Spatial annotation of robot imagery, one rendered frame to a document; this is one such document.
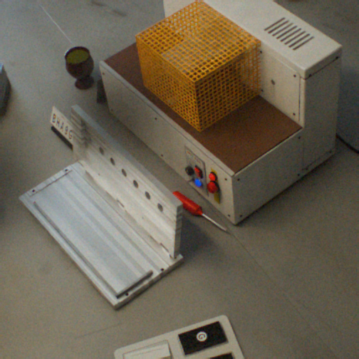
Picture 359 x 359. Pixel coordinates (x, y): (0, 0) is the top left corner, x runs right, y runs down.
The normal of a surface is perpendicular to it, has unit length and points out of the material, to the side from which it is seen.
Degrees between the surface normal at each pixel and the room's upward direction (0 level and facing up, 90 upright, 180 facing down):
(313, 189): 0
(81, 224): 0
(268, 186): 90
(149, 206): 79
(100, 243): 0
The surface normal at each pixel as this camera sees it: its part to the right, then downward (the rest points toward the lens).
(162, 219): -0.79, 0.39
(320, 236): -0.10, -0.64
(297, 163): 0.62, 0.56
